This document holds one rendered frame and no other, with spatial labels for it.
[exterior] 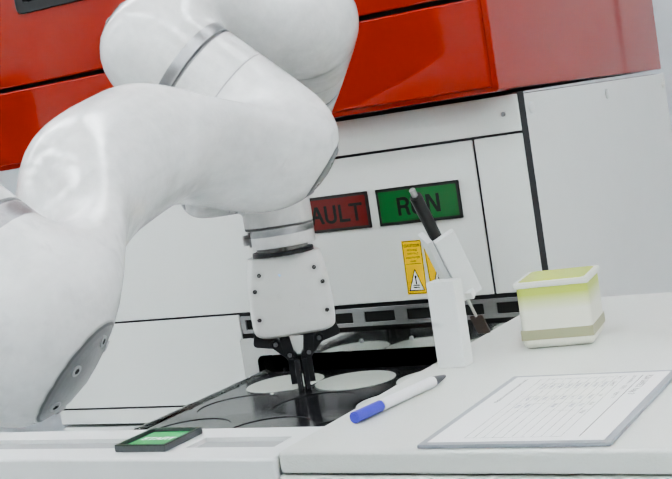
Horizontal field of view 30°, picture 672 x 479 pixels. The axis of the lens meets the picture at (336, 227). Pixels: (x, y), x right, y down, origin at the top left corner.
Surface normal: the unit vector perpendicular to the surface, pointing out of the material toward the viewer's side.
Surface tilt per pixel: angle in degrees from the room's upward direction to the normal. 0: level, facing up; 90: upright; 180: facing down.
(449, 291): 90
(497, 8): 90
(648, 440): 0
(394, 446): 0
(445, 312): 90
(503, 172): 90
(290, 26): 115
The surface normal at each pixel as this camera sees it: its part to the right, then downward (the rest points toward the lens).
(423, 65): -0.48, 0.14
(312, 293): 0.14, 0.04
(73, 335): 0.79, 0.10
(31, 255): 0.43, -0.58
